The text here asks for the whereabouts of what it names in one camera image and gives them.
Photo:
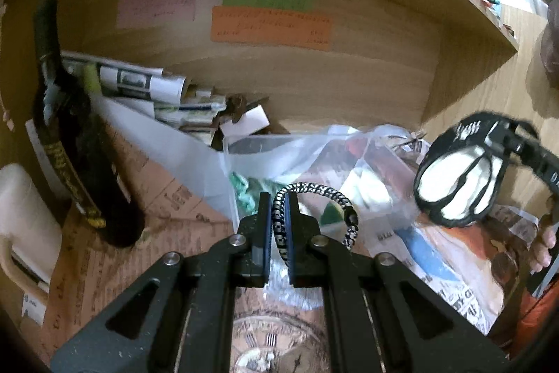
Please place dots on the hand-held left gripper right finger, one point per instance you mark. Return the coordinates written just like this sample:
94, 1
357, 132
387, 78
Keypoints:
291, 244

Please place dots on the white mug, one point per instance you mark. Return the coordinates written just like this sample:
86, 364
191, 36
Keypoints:
26, 220

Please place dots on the pink paper note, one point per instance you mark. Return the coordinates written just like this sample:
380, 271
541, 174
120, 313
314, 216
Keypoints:
155, 3

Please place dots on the green cloth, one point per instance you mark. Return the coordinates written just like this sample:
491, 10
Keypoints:
246, 191

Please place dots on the wooden shelf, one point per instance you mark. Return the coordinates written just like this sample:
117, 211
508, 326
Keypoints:
384, 62

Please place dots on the rolled newspaper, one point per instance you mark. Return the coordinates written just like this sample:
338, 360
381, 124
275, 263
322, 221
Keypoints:
131, 78

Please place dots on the orange paper note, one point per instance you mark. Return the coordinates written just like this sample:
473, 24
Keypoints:
270, 28

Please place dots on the clear plastic bag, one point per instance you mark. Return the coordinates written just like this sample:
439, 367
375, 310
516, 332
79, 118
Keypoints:
371, 172

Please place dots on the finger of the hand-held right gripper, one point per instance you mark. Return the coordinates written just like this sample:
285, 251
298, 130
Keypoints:
535, 154

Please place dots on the brown printed paper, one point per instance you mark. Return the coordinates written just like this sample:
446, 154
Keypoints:
174, 224

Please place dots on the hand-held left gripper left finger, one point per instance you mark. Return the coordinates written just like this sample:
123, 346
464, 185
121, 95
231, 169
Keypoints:
264, 244

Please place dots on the person's right hand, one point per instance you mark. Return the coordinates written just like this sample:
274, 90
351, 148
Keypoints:
543, 244

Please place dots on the dark glass bottle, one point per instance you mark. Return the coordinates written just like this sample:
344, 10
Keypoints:
83, 163

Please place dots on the white card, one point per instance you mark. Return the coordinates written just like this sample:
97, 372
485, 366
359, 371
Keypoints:
244, 121

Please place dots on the stack of papers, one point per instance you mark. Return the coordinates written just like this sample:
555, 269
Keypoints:
192, 111

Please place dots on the translucent white sheet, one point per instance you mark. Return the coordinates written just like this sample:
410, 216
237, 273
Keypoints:
174, 150

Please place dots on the colour printed newspaper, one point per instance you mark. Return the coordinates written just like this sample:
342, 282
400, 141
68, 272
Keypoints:
454, 268

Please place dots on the orange clothing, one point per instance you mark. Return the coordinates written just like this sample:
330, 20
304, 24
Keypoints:
530, 312

